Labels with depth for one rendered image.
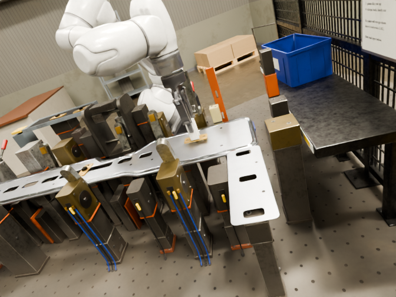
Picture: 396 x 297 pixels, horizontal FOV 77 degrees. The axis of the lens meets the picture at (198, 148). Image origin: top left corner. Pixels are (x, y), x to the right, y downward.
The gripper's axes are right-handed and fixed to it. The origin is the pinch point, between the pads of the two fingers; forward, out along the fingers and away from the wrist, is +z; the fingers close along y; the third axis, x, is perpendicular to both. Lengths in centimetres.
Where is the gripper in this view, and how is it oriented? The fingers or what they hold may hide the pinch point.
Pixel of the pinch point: (192, 129)
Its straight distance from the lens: 86.2
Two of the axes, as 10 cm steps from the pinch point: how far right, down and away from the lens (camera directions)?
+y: -0.7, 5.0, -8.6
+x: 9.5, -2.4, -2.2
